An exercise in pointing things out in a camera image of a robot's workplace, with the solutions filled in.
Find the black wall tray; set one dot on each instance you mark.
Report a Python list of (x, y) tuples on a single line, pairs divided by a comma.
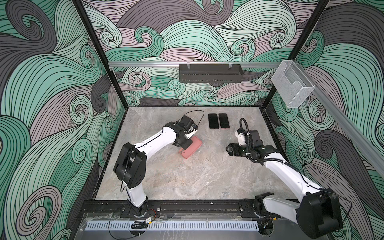
[(210, 73)]

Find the clear acrylic wall holder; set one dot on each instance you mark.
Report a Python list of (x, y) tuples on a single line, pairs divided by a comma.
[(292, 83)]

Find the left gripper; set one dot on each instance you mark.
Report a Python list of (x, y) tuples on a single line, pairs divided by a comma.
[(186, 144)]

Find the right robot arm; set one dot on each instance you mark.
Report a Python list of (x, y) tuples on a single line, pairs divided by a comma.
[(316, 210)]

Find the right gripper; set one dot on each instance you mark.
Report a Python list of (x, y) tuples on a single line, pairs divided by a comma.
[(233, 147)]

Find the white slotted cable duct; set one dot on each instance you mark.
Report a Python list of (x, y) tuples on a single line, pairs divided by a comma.
[(175, 226)]

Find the aluminium wall rail right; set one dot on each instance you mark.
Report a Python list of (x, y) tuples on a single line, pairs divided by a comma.
[(329, 94)]

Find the black phone case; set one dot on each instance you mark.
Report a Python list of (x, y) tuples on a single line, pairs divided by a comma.
[(213, 121)]

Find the purple-edged black smartphone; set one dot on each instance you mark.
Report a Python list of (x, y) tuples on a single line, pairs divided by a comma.
[(224, 121)]

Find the pink phone case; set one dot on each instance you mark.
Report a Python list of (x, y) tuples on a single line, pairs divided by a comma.
[(196, 144)]

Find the aluminium wall rail back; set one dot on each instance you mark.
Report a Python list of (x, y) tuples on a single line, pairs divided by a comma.
[(166, 64)]

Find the aluminium wall rail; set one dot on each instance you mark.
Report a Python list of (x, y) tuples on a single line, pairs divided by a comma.
[(166, 64), (329, 94)]

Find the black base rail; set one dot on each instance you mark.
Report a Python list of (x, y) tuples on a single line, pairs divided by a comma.
[(249, 207)]

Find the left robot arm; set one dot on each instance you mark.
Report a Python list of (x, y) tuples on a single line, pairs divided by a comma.
[(130, 167)]

